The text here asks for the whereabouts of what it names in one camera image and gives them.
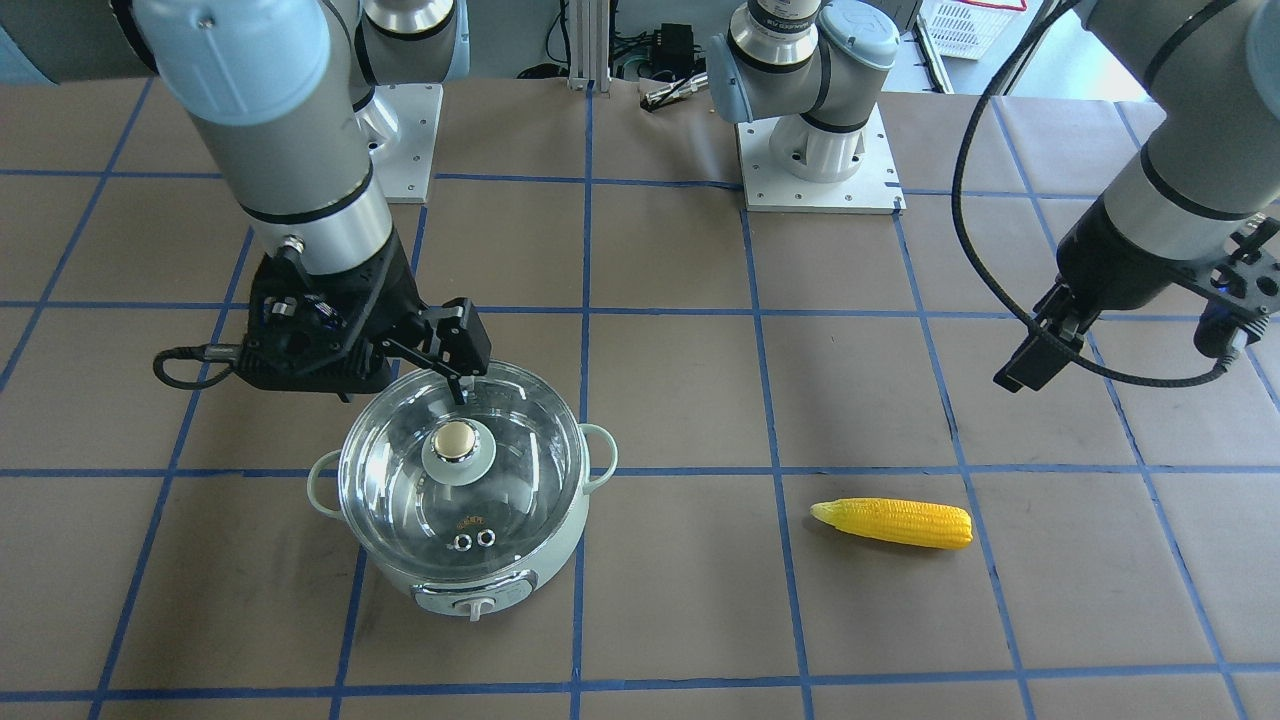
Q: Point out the yellow corn cob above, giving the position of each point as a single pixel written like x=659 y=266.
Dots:
x=896 y=520

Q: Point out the white plastic basket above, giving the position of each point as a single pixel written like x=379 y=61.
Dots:
x=971 y=30

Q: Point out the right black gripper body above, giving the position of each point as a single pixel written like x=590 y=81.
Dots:
x=404 y=297

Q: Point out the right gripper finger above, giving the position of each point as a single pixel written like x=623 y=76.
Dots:
x=449 y=341

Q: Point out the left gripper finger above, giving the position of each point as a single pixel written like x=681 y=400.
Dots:
x=1035 y=362

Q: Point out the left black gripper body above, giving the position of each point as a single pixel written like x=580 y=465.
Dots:
x=1120 y=262

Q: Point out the aluminium frame post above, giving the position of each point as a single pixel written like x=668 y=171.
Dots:
x=590 y=35

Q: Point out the pale green cooking pot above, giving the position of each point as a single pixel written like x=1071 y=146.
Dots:
x=465 y=500

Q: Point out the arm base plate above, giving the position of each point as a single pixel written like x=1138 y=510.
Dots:
x=400 y=122
x=789 y=166

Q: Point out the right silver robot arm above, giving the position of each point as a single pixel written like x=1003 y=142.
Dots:
x=280 y=91

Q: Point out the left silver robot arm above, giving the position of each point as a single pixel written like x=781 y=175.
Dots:
x=1193 y=208

